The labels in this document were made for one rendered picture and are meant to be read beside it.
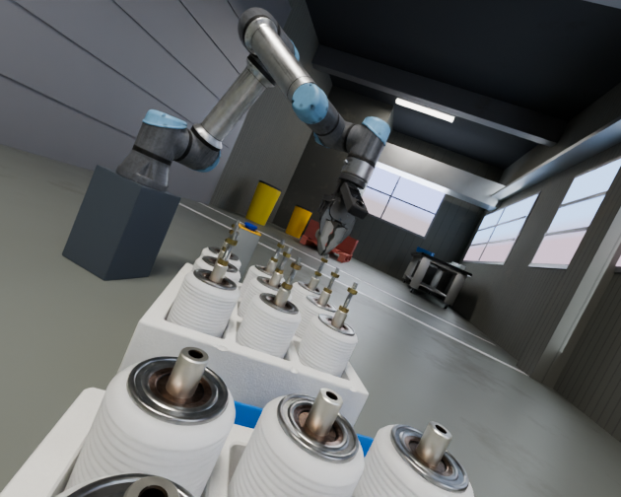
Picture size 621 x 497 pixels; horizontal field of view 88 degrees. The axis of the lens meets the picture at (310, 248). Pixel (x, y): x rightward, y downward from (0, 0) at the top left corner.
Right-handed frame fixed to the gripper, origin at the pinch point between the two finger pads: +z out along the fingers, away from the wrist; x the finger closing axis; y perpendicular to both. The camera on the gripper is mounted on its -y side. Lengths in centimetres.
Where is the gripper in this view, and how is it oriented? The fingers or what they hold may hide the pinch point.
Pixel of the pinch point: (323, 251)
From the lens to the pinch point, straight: 81.9
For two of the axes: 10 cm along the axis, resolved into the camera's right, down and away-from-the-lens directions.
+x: -8.5, -3.6, -3.8
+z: -4.1, 9.1, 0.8
